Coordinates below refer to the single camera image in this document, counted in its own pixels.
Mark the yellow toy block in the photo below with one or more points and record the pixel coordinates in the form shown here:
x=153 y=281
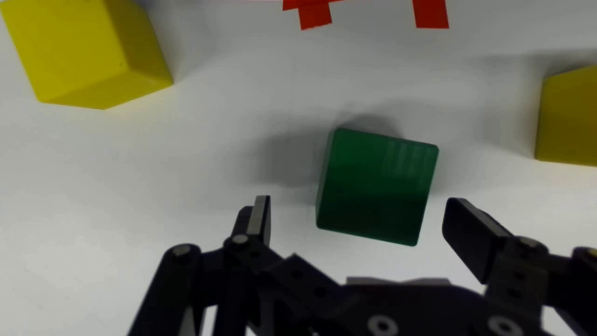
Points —
x=569 y=119
x=80 y=49

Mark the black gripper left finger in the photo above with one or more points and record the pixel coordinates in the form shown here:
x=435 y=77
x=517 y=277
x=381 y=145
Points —
x=256 y=217

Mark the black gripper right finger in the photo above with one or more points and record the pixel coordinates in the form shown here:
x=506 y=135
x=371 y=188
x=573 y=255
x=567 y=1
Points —
x=478 y=240

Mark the orange tape grid mark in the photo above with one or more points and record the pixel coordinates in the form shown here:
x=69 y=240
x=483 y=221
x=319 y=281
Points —
x=313 y=12

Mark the green toy block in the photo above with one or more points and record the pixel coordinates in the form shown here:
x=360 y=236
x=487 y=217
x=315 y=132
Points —
x=375 y=188

